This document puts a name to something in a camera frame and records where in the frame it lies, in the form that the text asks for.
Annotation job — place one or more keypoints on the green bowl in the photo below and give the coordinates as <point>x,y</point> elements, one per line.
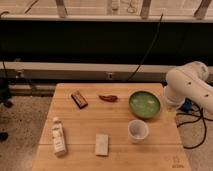
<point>144,104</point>

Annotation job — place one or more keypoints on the red chili pepper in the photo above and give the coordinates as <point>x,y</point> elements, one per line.
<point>109,98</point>

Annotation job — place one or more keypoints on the brown chocolate bar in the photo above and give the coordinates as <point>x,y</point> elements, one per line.
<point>79,99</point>

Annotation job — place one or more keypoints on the white paper cup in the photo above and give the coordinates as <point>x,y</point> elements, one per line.
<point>137,131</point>

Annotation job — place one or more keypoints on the white plastic bottle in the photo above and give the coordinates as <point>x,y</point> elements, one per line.
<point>58,137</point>

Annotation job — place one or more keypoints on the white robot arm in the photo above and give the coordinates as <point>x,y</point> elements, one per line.
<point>189,81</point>

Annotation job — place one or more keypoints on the beige sponge block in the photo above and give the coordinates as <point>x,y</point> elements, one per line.
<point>101,146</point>

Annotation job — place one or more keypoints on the blue object on floor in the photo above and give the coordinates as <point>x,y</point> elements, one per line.
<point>186,105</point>

